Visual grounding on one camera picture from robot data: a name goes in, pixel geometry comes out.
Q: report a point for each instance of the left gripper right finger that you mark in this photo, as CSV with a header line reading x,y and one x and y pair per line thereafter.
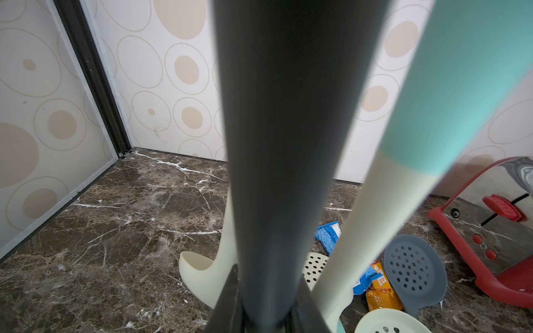
x,y
305,316

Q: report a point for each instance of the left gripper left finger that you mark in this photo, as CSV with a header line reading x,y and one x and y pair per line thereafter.
x,y
228,315

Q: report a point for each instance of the cream skimmer mint handle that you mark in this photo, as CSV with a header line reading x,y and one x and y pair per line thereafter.
x,y
206,277
471,55

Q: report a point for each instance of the grey utensil rack stand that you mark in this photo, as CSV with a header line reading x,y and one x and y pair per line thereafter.
x,y
291,73

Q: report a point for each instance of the cream skimmer upper left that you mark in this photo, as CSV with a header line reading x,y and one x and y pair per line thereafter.
x,y
313,268

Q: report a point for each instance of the cream skimmer near packets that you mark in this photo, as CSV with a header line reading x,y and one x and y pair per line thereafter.
x,y
389,321

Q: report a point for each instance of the grey skimmer far right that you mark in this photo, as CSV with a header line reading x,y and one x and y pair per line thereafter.
x,y
415,272

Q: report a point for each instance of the orange snack packet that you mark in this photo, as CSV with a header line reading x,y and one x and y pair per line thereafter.
x,y
380,294

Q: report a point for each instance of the blue snack packet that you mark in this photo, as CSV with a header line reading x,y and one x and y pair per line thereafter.
x,y
328,236

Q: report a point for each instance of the red silver toaster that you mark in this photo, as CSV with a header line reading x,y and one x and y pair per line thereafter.
x,y
489,222

